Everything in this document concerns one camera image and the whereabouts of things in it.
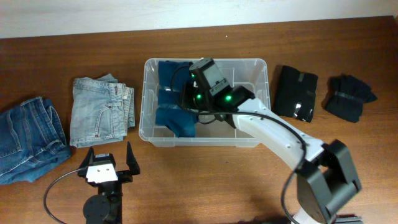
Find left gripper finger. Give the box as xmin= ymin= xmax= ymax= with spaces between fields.
xmin=79 ymin=147 xmax=95 ymax=169
xmin=126 ymin=141 xmax=141 ymax=175

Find clear plastic storage bin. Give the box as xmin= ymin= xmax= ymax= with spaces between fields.
xmin=139 ymin=58 xmax=271 ymax=147

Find black garment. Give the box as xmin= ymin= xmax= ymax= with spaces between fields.
xmin=272 ymin=65 xmax=318 ymax=123

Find teal blue garment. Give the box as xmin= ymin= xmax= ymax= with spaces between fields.
xmin=155 ymin=61 xmax=198 ymax=138

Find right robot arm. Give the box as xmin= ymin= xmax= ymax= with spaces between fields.
xmin=176 ymin=58 xmax=362 ymax=223

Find light blue jeans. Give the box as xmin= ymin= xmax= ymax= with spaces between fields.
xmin=70 ymin=73 xmax=135 ymax=148

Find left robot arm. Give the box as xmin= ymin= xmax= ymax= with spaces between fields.
xmin=78 ymin=143 xmax=141 ymax=224

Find dark blue folded jeans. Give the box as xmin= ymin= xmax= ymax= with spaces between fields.
xmin=1 ymin=97 xmax=71 ymax=185

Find dark navy garment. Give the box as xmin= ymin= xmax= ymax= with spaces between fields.
xmin=324 ymin=75 xmax=377 ymax=123

